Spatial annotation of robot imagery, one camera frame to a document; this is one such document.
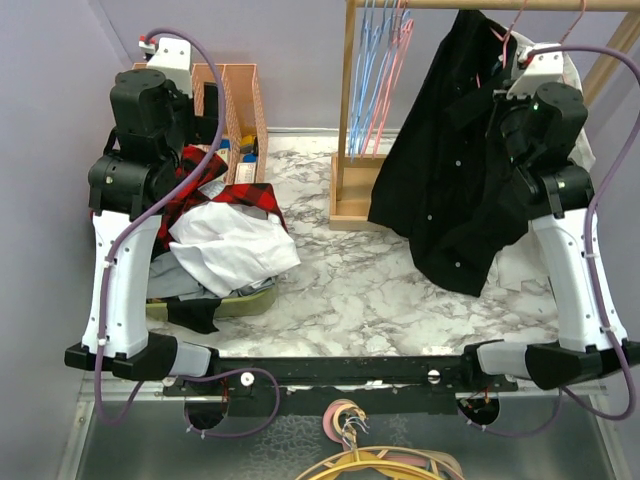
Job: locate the pink wire hanger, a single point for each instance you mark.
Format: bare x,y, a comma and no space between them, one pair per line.
505,35

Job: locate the red black plaid shirt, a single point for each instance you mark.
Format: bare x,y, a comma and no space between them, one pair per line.
260,195

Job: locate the pink hanger bundle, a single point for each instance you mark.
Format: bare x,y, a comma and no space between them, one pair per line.
400,39

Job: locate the boxes in organizer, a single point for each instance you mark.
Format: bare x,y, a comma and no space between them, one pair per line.
244,163

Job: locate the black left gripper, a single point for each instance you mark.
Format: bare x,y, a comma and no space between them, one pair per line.
201,129

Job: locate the black button shirt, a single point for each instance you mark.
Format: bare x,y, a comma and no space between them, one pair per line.
443,185

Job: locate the black mounting rail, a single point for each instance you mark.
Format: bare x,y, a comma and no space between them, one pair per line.
379,385

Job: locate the pink hanger pile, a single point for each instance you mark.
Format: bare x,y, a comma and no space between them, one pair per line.
343,420

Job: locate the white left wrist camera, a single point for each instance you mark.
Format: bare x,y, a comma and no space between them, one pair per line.
172,57

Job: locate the wooden clothes rack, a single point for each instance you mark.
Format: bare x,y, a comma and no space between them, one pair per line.
351,182

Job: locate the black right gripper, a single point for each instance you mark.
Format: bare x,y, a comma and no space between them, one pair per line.
502,104

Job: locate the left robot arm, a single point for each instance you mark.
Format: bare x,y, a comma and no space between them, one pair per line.
154,121

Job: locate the green laundry basket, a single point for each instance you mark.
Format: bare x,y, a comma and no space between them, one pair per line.
250,305

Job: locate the white crumpled shirt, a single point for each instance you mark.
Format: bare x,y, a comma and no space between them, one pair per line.
218,250

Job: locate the yellow hanger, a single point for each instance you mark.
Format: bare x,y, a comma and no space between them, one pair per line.
362,458

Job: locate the white hanging shirt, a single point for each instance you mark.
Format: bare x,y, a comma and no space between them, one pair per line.
523,261

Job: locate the blue hanger bundle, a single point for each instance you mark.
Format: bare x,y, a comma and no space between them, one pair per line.
373,50

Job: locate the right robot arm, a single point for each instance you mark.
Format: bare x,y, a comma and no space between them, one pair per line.
538,130

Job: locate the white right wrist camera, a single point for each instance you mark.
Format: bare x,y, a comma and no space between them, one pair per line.
534,66

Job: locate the peach file organizer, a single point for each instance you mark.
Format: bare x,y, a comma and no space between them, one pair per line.
244,106

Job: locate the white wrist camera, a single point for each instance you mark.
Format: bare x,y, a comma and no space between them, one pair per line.
534,66
172,57

